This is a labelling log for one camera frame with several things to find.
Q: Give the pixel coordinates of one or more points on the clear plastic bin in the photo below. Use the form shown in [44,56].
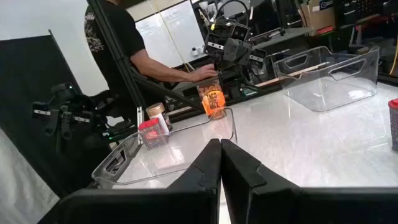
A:
[326,96]
[161,161]

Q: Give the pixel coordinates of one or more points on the whiteboard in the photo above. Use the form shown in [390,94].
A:
[180,31]

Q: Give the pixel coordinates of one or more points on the grey workbench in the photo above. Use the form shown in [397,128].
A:
[280,35]

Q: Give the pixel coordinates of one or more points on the cardboard box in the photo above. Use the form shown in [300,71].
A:
[317,17]

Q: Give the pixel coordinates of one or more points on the red-lid patterned spice tin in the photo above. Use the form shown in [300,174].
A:
[152,133]
[394,124]

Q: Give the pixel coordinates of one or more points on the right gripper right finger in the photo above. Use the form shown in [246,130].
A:
[264,202]

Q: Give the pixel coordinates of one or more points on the person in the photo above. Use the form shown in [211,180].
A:
[115,31]

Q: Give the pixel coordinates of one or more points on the black backdrop panel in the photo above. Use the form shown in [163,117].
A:
[28,77]

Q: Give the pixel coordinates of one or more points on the orange taco seasoning packet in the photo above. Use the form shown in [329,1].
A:
[213,101]

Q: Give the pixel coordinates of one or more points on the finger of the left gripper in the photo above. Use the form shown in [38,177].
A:
[230,49]
[245,51]

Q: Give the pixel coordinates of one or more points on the gold-lid spice jar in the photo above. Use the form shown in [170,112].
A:
[157,111]

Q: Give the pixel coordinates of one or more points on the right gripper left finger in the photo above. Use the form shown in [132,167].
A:
[192,202]

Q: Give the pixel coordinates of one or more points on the person's hand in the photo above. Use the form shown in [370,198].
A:
[203,73]

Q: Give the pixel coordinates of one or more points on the small white bottle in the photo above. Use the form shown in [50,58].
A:
[195,51]

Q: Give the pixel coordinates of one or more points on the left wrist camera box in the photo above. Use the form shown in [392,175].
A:
[238,31]

